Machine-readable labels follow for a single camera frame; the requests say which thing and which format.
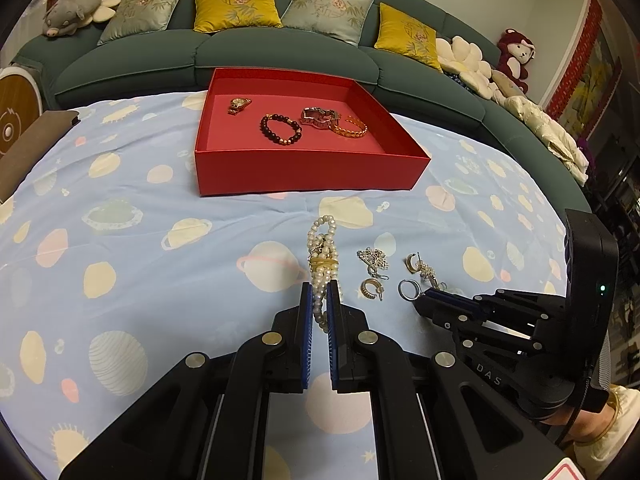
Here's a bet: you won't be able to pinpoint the dark green sofa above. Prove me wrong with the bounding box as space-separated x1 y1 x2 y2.
37 0 596 186

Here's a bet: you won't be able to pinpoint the red monkey plush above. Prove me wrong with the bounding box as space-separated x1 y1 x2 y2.
496 29 537 93

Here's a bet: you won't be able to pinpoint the silver wristwatch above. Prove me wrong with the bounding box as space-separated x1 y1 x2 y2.
300 106 341 130

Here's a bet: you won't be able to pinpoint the cream quilted cushions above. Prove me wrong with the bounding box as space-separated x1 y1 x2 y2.
502 94 591 186

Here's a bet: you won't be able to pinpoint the grey embroidered cushion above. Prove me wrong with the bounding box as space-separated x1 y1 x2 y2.
281 0 375 47
97 0 191 46

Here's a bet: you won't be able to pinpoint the beige small cushion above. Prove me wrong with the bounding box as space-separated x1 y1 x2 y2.
490 69 526 98

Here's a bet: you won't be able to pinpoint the red cardboard box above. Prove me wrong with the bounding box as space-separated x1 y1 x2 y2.
194 66 432 197

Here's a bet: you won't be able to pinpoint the gold cuff bracelet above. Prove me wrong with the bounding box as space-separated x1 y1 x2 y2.
327 116 370 139

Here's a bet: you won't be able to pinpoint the gold earring with chain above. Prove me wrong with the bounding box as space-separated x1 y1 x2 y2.
356 247 391 273

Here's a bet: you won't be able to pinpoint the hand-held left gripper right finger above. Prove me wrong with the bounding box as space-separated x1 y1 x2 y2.
327 282 568 480

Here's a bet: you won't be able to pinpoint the red framed wall hanging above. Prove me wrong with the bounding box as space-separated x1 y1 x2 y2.
545 0 626 141

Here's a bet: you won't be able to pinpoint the yellow embroidered cushion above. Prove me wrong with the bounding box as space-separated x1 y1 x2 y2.
374 2 442 68
193 0 283 33

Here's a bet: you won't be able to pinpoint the dark bead bracelet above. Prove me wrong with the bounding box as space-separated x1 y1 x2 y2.
259 113 304 145

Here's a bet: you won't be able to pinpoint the gold bangle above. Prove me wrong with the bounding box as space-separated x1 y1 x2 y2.
580 390 626 448

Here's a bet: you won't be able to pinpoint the silver pendant chain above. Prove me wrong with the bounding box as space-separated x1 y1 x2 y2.
417 260 448 291

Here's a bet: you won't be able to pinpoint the person's right forearm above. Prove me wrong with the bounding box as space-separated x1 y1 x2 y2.
565 385 640 480

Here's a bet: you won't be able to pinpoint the brown notebook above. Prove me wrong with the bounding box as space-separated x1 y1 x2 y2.
0 109 81 201

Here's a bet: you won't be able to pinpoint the grey plush pig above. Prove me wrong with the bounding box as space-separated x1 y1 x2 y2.
42 0 105 38

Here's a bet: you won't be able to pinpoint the white device with wooden disc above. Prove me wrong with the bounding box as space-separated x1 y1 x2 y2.
0 62 43 161

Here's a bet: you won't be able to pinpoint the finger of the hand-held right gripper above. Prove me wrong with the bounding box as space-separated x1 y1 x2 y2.
416 297 543 356
422 288 566 328

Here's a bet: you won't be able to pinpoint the white flower cushion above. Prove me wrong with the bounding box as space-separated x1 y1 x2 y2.
435 36 501 101

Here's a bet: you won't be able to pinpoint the white pearl necklace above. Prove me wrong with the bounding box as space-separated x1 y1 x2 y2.
306 215 345 335

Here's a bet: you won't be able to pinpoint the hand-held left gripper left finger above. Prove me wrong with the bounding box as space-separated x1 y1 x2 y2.
59 282 313 480

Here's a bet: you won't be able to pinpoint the black cable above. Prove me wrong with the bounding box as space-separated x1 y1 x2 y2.
555 370 593 446

